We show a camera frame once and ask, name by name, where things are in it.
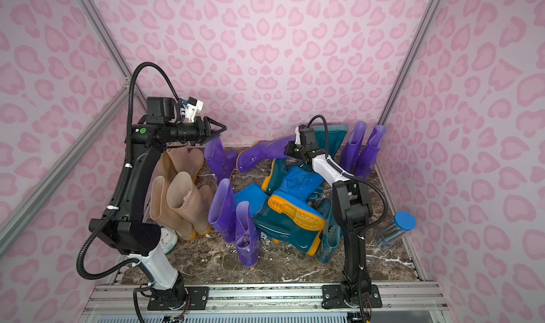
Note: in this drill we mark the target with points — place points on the purple rain boot front left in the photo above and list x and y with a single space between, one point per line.
222 211

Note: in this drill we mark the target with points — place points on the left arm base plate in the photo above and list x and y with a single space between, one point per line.
189 298

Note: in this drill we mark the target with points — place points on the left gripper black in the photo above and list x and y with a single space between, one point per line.
204 128

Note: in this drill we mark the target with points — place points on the purple rain boot small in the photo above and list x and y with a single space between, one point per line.
368 157
351 151

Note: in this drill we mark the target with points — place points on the blue rain boot yellow sole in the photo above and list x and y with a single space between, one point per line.
290 199

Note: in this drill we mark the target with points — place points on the small white alarm clock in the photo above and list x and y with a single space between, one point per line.
168 239

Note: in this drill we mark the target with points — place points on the blue cap water bottle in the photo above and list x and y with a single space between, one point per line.
401 223

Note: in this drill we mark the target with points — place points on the right aluminium frame post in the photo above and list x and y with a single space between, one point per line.
431 12

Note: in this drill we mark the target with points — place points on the large purple boot back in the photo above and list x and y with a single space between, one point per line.
249 158

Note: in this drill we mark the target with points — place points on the teal rain boot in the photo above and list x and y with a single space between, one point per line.
336 135
331 233

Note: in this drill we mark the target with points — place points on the large teal boot yellow sole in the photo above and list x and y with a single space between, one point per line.
280 227

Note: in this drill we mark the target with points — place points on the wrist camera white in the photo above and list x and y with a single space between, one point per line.
190 108
301 135

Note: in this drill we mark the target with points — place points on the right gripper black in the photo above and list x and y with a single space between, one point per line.
294 149

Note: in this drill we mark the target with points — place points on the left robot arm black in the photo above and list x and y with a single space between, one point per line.
122 225

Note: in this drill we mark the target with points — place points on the left back aluminium post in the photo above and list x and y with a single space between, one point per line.
92 13

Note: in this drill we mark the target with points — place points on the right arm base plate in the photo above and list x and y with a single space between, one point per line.
335 296

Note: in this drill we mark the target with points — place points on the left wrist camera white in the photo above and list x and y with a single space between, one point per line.
190 108

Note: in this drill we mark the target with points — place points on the teal boot behind blue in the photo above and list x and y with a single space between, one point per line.
278 171

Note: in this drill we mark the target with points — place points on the purple rain boot front right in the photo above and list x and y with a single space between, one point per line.
248 238

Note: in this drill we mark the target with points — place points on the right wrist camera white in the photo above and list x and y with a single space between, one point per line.
301 135

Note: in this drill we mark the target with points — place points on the aluminium front rail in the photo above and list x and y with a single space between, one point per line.
275 302

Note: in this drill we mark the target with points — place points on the left aluminium frame strut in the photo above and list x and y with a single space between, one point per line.
29 208

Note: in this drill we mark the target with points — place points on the beige rain boot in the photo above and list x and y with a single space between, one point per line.
163 214
190 202
165 167
185 160

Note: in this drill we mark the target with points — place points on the teal rain boot upright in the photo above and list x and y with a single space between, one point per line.
336 135

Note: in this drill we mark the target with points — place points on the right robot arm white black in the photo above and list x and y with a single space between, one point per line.
351 210

